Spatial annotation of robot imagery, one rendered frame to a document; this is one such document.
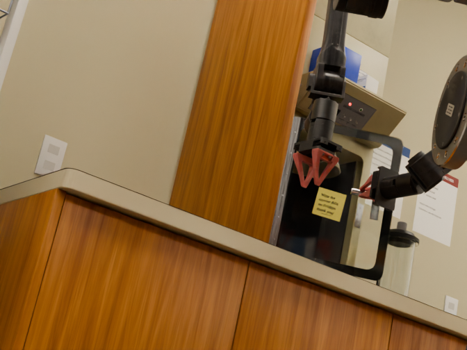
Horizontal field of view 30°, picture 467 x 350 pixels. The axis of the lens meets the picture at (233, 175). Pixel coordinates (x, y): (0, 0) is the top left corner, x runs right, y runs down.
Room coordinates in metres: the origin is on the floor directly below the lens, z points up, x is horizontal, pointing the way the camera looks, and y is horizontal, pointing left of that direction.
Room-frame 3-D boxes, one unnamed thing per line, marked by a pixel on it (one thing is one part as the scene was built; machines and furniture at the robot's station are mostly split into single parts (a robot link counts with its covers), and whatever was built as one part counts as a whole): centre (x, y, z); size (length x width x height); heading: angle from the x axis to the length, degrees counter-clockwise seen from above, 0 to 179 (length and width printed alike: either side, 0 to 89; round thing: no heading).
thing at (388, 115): (2.24, -0.28, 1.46); 0.32 x 0.11 x 0.10; 123
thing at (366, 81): (2.26, -0.31, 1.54); 0.05 x 0.05 x 0.06; 38
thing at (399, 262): (2.37, -0.50, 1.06); 0.11 x 0.11 x 0.21
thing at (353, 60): (2.20, -0.21, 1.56); 0.10 x 0.10 x 0.09; 33
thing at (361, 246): (2.20, -0.28, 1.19); 0.30 x 0.01 x 0.40; 90
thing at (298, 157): (1.87, -0.17, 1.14); 0.07 x 0.07 x 0.09; 33
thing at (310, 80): (1.90, -0.17, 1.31); 0.11 x 0.09 x 0.12; 3
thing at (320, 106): (1.86, -0.17, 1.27); 0.07 x 0.06 x 0.07; 3
